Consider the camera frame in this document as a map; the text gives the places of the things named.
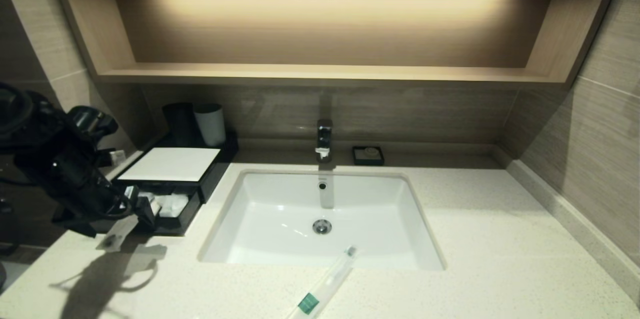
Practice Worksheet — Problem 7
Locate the black cup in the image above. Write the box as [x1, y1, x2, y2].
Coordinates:
[163, 102, 199, 148]

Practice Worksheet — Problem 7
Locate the white cup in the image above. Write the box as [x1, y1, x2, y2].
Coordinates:
[193, 103, 228, 148]

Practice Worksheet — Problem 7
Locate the green-banded pack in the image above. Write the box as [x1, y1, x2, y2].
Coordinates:
[286, 245, 358, 319]
[96, 214, 142, 253]

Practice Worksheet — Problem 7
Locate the black cable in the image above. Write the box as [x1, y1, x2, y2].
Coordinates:
[0, 82, 134, 221]

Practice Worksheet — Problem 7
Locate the black soap dish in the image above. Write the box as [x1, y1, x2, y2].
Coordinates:
[352, 146, 385, 167]

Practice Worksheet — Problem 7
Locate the wooden wall shelf niche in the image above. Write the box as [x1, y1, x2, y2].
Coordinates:
[60, 0, 606, 91]

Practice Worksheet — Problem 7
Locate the chrome faucet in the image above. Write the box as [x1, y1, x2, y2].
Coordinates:
[315, 119, 335, 164]

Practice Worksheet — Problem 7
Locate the white wrapped amenity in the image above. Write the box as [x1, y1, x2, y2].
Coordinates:
[159, 194, 190, 218]

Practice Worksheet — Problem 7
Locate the white card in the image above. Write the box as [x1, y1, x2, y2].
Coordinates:
[119, 147, 222, 183]

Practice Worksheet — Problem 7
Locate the white sink basin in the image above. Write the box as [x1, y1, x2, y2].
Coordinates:
[198, 169, 446, 272]

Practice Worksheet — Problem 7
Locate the black amenity box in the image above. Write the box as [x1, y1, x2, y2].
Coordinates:
[116, 131, 240, 205]

